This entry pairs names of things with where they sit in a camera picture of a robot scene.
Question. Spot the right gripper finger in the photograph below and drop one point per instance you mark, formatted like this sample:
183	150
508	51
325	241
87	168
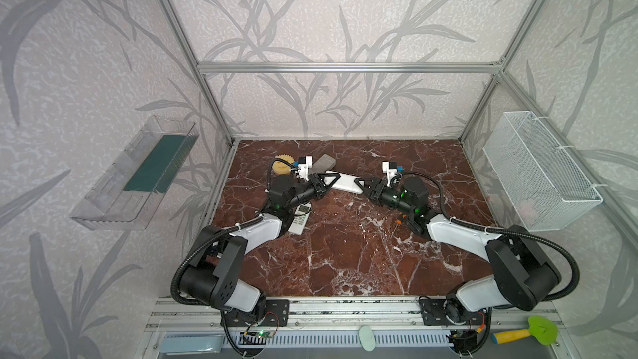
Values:
371	193
367	183

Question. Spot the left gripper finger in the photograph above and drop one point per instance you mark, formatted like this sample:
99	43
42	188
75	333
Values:
328	184
328	176

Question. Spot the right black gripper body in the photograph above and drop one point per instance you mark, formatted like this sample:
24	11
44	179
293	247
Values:
375	189

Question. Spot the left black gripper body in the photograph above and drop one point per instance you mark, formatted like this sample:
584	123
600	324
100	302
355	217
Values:
316	184

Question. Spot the white remote with batteries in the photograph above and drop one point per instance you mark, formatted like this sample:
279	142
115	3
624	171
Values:
346	184

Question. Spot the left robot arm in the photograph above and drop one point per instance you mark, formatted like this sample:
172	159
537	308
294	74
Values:
210	274

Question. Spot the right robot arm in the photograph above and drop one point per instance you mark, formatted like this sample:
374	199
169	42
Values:
526	269

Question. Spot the white remote with display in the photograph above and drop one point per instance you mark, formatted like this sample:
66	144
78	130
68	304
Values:
300	219

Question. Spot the grey stone block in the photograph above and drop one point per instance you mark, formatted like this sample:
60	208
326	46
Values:
323	164

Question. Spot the yellow smiley sponge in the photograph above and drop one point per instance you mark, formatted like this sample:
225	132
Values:
283	164

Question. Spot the pale green oval knob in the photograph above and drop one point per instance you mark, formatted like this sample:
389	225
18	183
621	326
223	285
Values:
367	338

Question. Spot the green yellow toy hammer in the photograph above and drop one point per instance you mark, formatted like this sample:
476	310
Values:
541	329

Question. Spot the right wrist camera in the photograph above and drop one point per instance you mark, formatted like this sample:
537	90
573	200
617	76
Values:
393	173

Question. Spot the white wire mesh basket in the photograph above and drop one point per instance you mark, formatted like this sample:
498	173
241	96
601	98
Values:
546	187

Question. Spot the clear plastic wall shelf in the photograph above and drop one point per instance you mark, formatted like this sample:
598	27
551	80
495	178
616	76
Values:
132	189

